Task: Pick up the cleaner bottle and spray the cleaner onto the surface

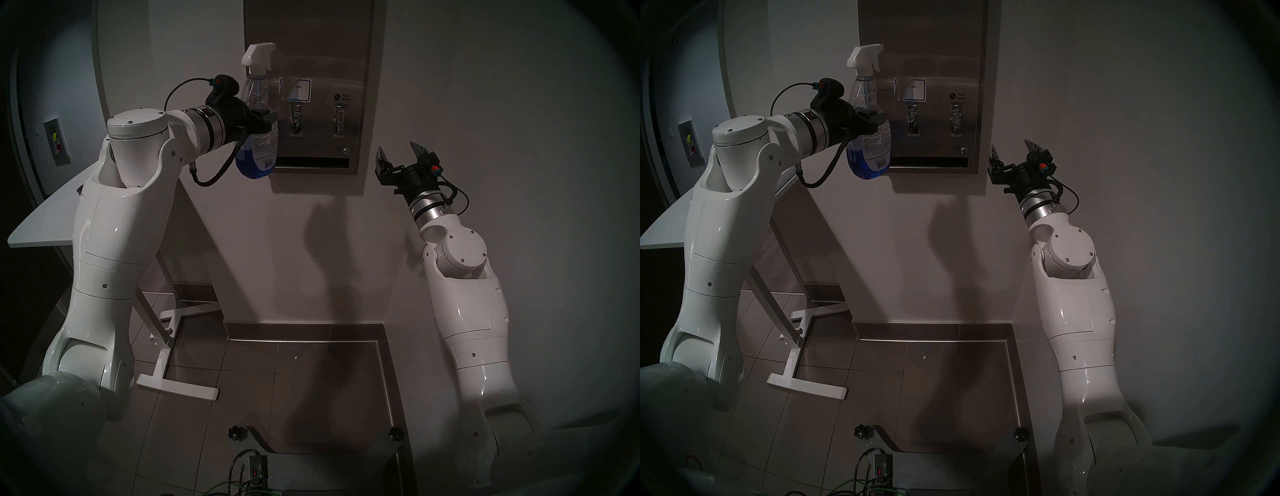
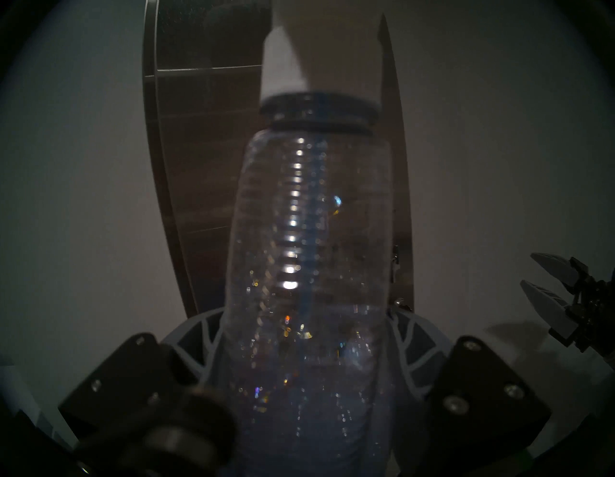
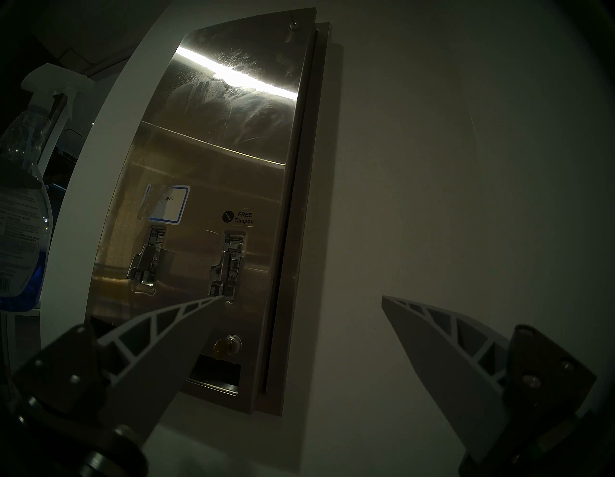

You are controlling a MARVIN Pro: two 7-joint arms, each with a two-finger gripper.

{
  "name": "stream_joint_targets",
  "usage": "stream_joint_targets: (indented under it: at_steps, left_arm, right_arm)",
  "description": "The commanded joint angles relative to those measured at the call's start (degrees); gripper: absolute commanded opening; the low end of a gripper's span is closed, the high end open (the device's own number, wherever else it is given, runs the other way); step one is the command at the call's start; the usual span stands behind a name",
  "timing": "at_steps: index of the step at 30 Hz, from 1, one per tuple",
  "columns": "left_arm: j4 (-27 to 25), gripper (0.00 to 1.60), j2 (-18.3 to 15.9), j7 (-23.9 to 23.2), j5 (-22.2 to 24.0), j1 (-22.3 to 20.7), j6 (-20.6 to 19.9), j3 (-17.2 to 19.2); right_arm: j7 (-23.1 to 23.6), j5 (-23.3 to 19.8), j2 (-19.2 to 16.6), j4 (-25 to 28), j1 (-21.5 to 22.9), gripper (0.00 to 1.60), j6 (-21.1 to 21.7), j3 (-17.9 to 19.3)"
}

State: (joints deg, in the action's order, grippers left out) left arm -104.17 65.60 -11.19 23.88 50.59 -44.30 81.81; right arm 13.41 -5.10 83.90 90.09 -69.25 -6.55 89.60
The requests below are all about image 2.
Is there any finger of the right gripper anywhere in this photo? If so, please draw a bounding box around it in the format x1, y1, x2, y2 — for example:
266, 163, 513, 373
531, 252, 590, 292
520, 280, 579, 337

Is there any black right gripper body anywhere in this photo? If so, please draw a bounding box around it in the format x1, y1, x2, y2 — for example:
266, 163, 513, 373
550, 269, 615, 372

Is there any stainless steel wall dispenser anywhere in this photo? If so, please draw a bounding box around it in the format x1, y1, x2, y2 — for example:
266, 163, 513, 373
143, 0, 415, 320

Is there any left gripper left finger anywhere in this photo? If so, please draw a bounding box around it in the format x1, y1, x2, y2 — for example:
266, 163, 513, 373
58, 310, 236, 477

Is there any clear spray cleaner bottle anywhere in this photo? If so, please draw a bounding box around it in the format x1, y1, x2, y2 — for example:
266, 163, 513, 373
226, 0, 399, 477

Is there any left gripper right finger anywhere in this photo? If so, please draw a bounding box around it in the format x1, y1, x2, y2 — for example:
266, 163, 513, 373
387, 310, 552, 477

